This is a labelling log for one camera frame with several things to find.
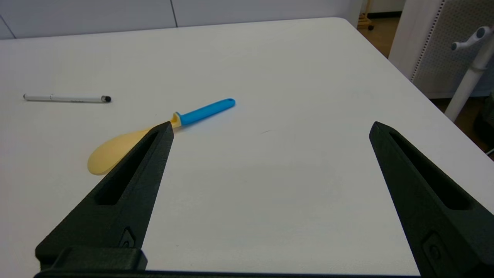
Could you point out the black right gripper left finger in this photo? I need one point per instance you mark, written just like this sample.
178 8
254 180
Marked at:
96 235

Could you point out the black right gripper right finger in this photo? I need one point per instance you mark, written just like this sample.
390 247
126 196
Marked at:
444 231

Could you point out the white pen with black tip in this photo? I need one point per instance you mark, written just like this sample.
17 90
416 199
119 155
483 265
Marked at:
65 98

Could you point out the white side table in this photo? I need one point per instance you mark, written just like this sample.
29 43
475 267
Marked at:
469 81

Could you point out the white pegboard panel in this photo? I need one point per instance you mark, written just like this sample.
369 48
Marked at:
436 58

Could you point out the wooden stand with caster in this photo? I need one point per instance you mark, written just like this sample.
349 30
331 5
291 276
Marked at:
364 17

